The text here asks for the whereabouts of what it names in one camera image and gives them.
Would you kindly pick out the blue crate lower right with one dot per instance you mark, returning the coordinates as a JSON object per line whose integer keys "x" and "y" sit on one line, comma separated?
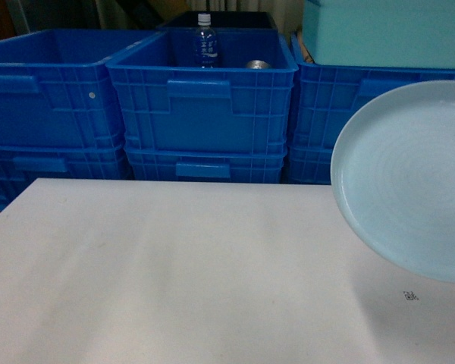
{"x": 309, "y": 166}

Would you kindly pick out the clear water bottle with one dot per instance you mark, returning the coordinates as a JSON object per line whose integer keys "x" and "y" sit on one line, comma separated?
{"x": 205, "y": 43}

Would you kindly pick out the blue crate lower left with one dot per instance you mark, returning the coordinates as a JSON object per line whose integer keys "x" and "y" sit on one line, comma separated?
{"x": 19, "y": 167}

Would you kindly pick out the teal foam box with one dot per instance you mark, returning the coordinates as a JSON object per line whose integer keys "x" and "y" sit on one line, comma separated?
{"x": 381, "y": 33}

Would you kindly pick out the blue crate lower middle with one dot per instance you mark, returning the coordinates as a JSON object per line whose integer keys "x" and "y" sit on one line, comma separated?
{"x": 207, "y": 167}

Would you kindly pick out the light blue round tray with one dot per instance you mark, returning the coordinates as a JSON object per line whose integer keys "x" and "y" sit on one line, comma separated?
{"x": 393, "y": 177}

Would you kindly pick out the blue crate upper middle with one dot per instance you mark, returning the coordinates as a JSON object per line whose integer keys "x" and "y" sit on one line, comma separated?
{"x": 170, "y": 104}

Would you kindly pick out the blue crate upper right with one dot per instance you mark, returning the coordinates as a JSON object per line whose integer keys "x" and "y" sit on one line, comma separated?
{"x": 325, "y": 97}

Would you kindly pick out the metal can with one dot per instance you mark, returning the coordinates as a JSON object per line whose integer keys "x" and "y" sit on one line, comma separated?
{"x": 257, "y": 65}

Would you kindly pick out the blue crate upper left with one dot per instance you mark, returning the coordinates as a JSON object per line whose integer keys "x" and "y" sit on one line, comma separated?
{"x": 56, "y": 91}

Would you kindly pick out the blue crate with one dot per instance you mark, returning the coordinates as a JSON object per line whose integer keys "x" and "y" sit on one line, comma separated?
{"x": 19, "y": 167}
{"x": 56, "y": 91}
{"x": 207, "y": 167}
{"x": 309, "y": 166}
{"x": 170, "y": 104}
{"x": 325, "y": 97}

